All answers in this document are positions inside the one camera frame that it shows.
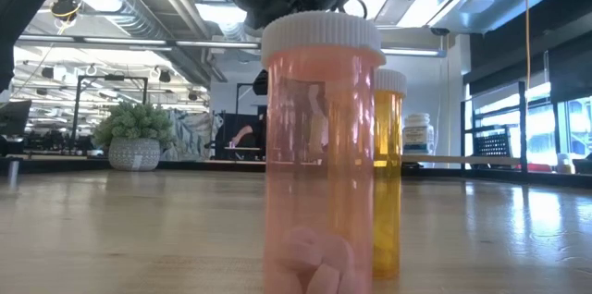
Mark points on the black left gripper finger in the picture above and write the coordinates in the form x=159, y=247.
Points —
x=262, y=83

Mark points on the small pink pill bottle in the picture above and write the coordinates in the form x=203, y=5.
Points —
x=319, y=146

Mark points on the small amber pill bottle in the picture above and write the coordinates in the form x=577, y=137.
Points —
x=388, y=169

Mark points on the large white bottle blue label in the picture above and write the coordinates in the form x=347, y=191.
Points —
x=418, y=134

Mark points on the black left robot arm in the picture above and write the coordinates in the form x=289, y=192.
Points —
x=28, y=7

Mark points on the person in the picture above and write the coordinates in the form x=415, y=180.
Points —
x=247, y=139

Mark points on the grey patterned cover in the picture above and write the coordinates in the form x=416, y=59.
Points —
x=194, y=134

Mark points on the green succulent in grey pot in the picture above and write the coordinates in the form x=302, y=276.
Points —
x=134, y=123

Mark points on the black mesh crate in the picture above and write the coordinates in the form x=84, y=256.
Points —
x=492, y=146

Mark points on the dark computer monitor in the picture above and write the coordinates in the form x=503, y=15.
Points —
x=14, y=118

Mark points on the black stand frame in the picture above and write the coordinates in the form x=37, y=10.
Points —
x=245, y=84

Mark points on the black metal rack frame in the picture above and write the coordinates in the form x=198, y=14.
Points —
x=111, y=77

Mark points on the black ceiling camera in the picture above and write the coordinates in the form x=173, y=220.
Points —
x=65, y=7

